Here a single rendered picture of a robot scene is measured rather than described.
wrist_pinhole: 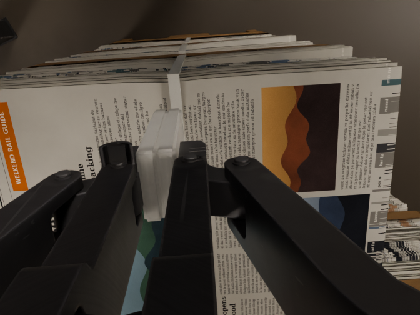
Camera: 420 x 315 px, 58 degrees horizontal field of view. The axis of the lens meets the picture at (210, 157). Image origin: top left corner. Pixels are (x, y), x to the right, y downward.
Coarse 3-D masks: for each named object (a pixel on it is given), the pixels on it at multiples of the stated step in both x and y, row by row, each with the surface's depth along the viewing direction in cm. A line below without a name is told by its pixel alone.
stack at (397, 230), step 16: (400, 208) 88; (400, 224) 83; (416, 224) 82; (400, 240) 77; (416, 240) 76; (384, 256) 71; (400, 256) 71; (416, 256) 71; (400, 272) 67; (416, 272) 67
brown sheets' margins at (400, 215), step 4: (388, 212) 86; (392, 212) 86; (396, 212) 86; (400, 212) 85; (404, 212) 85; (408, 212) 85; (412, 212) 85; (416, 212) 85; (388, 216) 84; (392, 216) 84; (396, 216) 84; (400, 216) 84; (404, 216) 83; (408, 216) 83; (412, 216) 83; (416, 216) 83
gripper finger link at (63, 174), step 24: (24, 192) 12; (48, 192) 12; (72, 192) 13; (0, 216) 11; (24, 216) 11; (48, 216) 11; (0, 240) 10; (24, 240) 10; (48, 240) 11; (0, 264) 10; (24, 264) 10; (0, 288) 10
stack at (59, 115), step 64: (64, 64) 48; (128, 64) 40; (192, 64) 40; (256, 64) 34; (320, 64) 32; (384, 64) 31; (0, 128) 31; (64, 128) 31; (128, 128) 31; (192, 128) 31; (256, 128) 31; (320, 128) 31; (384, 128) 32; (0, 192) 32; (320, 192) 33; (384, 192) 34
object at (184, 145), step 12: (180, 144) 17; (192, 144) 17; (204, 144) 17; (216, 168) 14; (216, 180) 13; (216, 192) 13; (228, 192) 13; (216, 204) 13; (228, 204) 13; (240, 204) 13; (216, 216) 14; (228, 216) 13; (240, 216) 13
